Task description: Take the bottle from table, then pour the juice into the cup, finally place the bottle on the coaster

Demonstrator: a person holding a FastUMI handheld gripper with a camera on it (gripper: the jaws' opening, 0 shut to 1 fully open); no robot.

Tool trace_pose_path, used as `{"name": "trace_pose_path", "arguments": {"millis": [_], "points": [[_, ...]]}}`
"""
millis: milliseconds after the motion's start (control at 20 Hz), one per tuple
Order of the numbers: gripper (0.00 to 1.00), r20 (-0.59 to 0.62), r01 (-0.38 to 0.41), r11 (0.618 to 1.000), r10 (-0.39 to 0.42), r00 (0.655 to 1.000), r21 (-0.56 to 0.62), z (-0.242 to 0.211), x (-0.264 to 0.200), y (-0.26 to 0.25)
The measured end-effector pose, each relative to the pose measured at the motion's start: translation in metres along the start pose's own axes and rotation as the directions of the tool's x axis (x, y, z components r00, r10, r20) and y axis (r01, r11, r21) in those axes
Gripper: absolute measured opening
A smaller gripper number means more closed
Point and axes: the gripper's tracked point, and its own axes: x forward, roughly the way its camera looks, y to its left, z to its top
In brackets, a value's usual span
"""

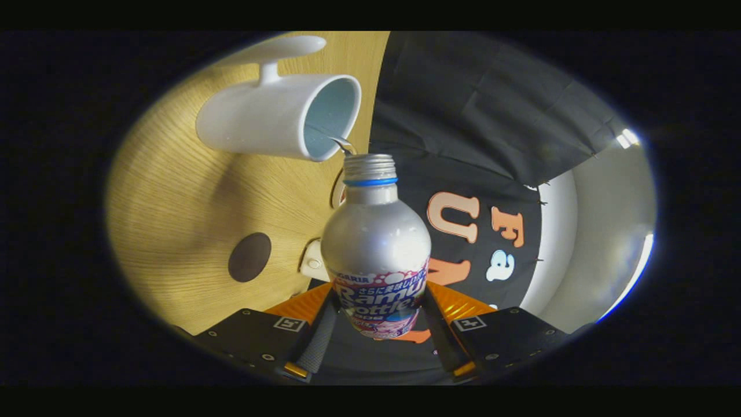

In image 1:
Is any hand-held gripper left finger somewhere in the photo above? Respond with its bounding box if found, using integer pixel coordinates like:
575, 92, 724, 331
191, 282, 342, 383

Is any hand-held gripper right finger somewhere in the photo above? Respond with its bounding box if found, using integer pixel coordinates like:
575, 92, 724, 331
421, 281, 571, 380

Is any dark round coaster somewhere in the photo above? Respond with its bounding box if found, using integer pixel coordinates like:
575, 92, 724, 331
228, 232, 272, 283

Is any silver juice bottle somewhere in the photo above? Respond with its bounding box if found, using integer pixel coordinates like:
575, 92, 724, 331
320, 153, 432, 339

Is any white cup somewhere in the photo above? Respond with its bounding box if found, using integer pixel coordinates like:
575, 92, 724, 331
196, 36, 362, 162

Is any white toaster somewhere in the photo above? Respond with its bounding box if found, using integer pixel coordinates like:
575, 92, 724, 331
299, 239, 331, 283

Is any white round plate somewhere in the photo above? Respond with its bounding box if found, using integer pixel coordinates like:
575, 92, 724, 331
331, 168, 348, 209

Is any wooden table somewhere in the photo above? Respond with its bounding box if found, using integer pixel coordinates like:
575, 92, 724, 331
105, 32, 391, 336

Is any black backdrop cloth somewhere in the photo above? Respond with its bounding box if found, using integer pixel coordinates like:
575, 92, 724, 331
313, 32, 629, 386

